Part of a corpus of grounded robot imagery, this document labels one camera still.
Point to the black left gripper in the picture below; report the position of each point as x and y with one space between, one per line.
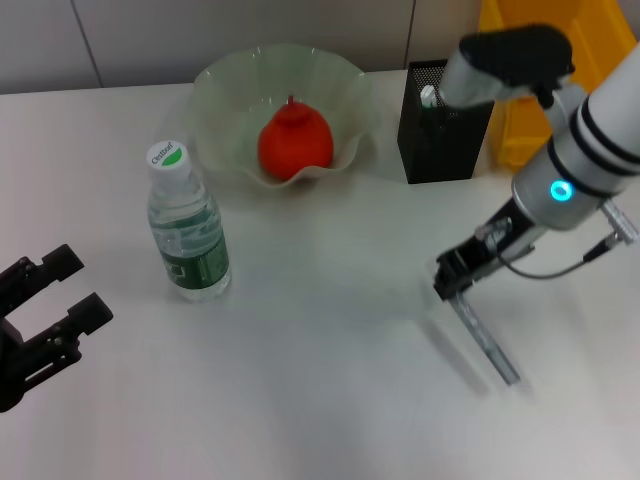
7 375

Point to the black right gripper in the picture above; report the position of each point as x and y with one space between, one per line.
495 240

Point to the grey marker pen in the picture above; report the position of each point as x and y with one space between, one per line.
487 340

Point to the clear water bottle green label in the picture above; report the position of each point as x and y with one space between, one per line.
185 225

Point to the mint green pen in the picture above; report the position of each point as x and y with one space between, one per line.
428 96

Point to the translucent green wavy fruit plate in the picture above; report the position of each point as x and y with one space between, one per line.
340 100

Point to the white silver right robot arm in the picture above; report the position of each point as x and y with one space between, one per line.
590 145

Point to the black mesh pen holder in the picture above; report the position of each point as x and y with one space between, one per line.
435 150

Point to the yellow plastic storage bin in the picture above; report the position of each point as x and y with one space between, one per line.
520 135

